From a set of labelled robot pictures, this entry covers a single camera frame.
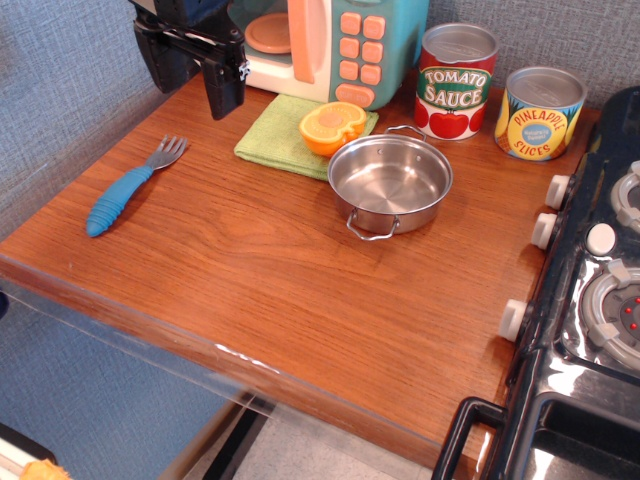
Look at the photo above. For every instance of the grey rear stove burner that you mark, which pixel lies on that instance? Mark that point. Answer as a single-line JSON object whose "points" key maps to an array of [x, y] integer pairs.
{"points": [[626, 214]]}

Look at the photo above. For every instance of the white round stove button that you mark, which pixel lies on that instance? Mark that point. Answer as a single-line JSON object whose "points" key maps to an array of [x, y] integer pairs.
{"points": [[600, 239]]}

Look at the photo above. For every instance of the orange toy half fruit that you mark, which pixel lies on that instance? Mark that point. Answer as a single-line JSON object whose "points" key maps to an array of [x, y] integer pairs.
{"points": [[330, 126]]}

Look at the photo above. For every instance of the grey front stove burner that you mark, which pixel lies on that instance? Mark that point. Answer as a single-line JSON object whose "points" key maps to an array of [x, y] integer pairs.
{"points": [[610, 312]]}

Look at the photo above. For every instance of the green folded towel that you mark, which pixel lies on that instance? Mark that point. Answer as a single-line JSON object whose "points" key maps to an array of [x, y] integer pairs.
{"points": [[274, 139]]}

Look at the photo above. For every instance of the orange fuzzy object corner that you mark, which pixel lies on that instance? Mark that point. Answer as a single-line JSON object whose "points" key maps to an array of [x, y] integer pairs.
{"points": [[43, 470]]}

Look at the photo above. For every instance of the tomato sauce toy can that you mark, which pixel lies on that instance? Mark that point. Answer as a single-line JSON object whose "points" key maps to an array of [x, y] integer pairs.
{"points": [[454, 77]]}

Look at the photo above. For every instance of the grey stove burner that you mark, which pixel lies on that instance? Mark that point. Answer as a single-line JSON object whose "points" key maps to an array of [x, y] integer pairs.
{"points": [[626, 214], [610, 312]]}

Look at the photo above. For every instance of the small steel pot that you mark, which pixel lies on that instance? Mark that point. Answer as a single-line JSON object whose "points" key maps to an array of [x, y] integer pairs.
{"points": [[390, 183]]}

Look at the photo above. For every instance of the black oven door handle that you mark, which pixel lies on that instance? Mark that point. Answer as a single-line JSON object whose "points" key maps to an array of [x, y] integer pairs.
{"points": [[471, 411]]}

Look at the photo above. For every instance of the pineapple slices toy can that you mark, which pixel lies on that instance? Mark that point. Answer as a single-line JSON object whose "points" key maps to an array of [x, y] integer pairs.
{"points": [[539, 112]]}

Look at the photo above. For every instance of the white stove knob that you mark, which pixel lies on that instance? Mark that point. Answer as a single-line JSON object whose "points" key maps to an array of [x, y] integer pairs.
{"points": [[512, 319], [556, 191], [543, 229]]}

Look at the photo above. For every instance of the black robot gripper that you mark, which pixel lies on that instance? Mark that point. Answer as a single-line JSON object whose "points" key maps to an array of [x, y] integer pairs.
{"points": [[171, 34]]}

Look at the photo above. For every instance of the black toy stove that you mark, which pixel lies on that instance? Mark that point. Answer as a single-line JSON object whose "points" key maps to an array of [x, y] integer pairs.
{"points": [[572, 410]]}

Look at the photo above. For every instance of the white stove knob rear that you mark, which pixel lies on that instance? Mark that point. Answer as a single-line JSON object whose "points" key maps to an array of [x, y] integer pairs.
{"points": [[556, 191]]}

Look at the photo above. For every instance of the blue handled toy fork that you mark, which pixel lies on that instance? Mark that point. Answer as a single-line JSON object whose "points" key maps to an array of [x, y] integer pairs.
{"points": [[113, 201]]}

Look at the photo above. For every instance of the teal toy microwave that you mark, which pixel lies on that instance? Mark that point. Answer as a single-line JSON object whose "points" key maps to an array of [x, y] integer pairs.
{"points": [[352, 51]]}

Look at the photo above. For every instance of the white stove knob middle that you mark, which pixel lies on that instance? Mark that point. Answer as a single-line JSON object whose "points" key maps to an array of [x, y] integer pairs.
{"points": [[543, 229]]}

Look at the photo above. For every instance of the white stove knob front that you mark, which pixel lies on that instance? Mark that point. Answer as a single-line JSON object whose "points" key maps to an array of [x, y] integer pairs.
{"points": [[512, 319]]}

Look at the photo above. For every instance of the orange microwave turntable plate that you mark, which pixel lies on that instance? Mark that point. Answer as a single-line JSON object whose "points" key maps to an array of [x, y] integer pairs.
{"points": [[269, 34]]}

